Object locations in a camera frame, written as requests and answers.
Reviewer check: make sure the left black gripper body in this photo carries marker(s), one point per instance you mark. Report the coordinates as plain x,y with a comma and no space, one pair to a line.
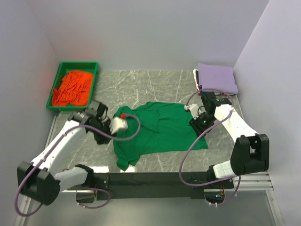
104,126

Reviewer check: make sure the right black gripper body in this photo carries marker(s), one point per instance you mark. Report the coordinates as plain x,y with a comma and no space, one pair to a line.
203,122

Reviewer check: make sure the green t-shirt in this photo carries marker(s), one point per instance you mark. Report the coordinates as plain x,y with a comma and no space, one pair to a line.
162,127

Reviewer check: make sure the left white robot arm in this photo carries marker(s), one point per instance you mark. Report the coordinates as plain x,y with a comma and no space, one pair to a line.
40,180

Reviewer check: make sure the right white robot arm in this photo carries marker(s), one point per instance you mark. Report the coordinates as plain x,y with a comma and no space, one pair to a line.
251,149

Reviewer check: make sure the stack of folded shirts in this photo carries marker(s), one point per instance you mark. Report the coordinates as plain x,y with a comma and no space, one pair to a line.
197,82

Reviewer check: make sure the orange t-shirt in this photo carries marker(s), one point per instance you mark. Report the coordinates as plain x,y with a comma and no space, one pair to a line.
74,89

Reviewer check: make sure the folded purple t-shirt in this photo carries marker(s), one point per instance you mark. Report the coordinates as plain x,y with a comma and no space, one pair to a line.
217,78

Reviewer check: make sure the black base beam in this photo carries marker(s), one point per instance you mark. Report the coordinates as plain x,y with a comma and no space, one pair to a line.
151,185

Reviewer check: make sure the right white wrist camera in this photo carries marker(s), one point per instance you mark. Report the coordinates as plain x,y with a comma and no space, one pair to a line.
193,109

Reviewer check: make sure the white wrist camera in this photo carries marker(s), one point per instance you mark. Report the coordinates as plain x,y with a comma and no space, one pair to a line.
118,124
193,109

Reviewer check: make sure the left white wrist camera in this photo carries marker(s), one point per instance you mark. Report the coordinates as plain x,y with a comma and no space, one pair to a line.
118,124

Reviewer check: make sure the aluminium rail frame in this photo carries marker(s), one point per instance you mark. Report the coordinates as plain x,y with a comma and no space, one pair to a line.
255,181

